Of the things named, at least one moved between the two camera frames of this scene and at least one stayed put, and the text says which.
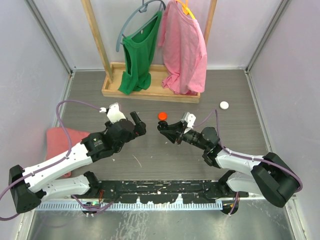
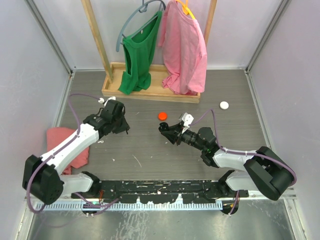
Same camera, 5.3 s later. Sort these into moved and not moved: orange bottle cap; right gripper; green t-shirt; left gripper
Moved: left gripper
Not moved: orange bottle cap; right gripper; green t-shirt
